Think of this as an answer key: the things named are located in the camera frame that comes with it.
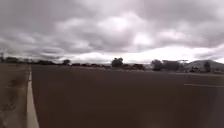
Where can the round dark tree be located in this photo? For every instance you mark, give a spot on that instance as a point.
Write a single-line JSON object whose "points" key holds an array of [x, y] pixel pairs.
{"points": [[156, 65], [117, 62]]}

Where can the dark asphalt road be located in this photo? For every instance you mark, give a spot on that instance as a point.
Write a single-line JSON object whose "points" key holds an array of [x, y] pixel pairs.
{"points": [[126, 103]]}

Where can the row of trees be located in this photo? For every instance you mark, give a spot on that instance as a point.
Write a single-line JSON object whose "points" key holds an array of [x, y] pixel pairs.
{"points": [[46, 62]]}

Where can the white painted edge line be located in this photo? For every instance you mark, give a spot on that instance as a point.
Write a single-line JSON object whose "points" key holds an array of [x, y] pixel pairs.
{"points": [[31, 110]]}

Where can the dry grass verge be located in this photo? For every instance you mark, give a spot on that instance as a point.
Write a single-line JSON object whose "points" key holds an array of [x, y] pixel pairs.
{"points": [[11, 90]]}

